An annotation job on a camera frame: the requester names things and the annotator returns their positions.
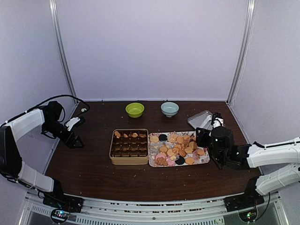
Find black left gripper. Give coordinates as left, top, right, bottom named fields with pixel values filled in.
left=42, top=120, right=84, bottom=148

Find metal serving tongs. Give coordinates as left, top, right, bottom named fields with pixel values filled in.
left=183, top=132, right=196, bottom=147

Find brown flower cookie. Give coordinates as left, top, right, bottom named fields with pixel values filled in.
left=114, top=131, right=121, bottom=138

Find gold cookie tin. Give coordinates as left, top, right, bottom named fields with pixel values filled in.
left=109, top=129, right=149, bottom=165

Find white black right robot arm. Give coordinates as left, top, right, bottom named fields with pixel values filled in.
left=195, top=127, right=300, bottom=212

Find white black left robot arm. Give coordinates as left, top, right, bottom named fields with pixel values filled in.
left=0, top=94, right=90, bottom=208

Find floral cookie tray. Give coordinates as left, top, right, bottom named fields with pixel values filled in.
left=148, top=131, right=210, bottom=167

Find black sandwich cookie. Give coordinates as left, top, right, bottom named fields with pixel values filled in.
left=175, top=156, right=185, bottom=165

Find light blue striped bowl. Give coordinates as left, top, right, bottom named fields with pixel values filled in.
left=160, top=101, right=180, bottom=118

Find pink round cookie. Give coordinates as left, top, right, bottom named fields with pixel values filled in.
left=155, top=153, right=165, bottom=161

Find round patterned biscuit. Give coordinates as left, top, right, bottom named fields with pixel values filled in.
left=150, top=136, right=159, bottom=143

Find green bowl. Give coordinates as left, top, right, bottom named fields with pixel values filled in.
left=125, top=103, right=145, bottom=118

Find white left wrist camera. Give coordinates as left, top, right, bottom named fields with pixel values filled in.
left=64, top=116, right=86, bottom=131

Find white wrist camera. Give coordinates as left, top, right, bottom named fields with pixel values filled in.
left=64, top=116, right=86, bottom=131
left=204, top=112, right=224, bottom=130

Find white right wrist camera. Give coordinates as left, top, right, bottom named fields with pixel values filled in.
left=204, top=112, right=224, bottom=130

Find aluminium front rail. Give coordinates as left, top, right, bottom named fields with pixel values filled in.
left=16, top=190, right=290, bottom=225

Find aluminium corner post left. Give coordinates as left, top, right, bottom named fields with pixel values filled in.
left=49, top=0, right=76, bottom=97

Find aluminium corner post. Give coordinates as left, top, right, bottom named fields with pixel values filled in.
left=49, top=0, right=76, bottom=97
left=227, top=0, right=256, bottom=107

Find aluminium corner post right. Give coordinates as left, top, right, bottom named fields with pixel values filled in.
left=227, top=0, right=256, bottom=107

